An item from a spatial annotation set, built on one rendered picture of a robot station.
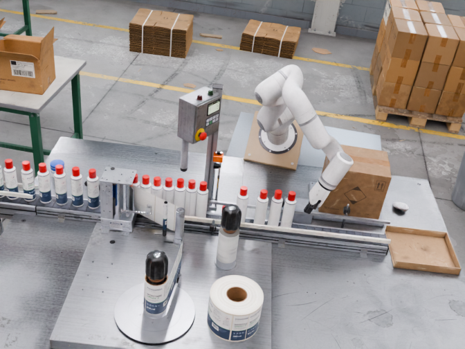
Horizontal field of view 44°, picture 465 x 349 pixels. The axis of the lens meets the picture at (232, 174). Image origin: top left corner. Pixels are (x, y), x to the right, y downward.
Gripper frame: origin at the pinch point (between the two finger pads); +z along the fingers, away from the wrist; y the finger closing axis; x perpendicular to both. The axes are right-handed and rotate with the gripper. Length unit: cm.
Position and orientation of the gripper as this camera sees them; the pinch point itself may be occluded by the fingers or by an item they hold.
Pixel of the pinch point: (308, 208)
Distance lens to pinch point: 266.3
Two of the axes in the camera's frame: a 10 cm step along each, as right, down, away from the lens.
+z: -4.4, 7.4, 5.2
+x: 9.0, 3.9, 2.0
